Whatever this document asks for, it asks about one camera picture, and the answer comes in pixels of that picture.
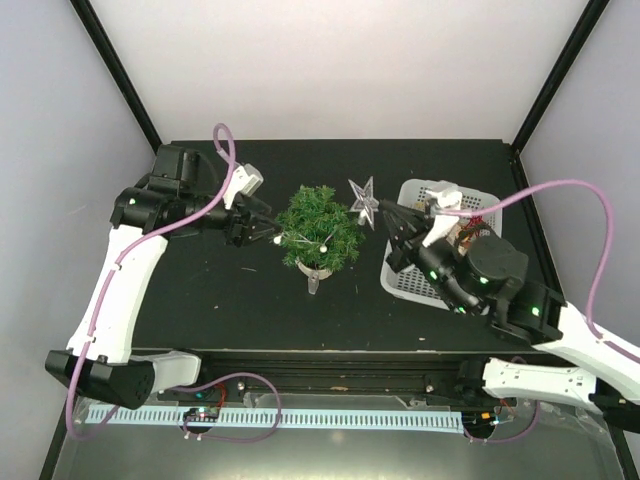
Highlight silver star tree topper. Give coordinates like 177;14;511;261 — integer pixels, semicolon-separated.
348;176;379;231

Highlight white perforated plastic basket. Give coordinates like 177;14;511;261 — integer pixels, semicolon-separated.
380;179;499;310

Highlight small green christmas tree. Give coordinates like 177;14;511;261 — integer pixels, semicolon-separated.
276;185;365;273

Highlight white bulb string lights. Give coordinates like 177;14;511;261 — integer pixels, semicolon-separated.
272;232;331;296

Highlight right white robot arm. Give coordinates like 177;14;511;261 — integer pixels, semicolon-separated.
380;200;639;433

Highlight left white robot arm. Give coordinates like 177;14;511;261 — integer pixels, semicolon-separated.
45;145;277;410

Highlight right circuit board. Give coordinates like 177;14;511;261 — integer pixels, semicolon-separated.
462;410;512;427

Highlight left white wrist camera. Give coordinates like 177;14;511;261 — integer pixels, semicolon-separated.
223;163;264;210

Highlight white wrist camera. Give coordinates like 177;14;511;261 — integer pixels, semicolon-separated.
422;181;462;247
223;163;264;210

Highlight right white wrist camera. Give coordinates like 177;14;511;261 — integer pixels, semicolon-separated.
422;181;462;247

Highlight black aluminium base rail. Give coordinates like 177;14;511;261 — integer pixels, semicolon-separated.
139;349;501;401

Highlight white slotted cable duct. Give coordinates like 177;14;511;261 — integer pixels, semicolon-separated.
109;406;464;434

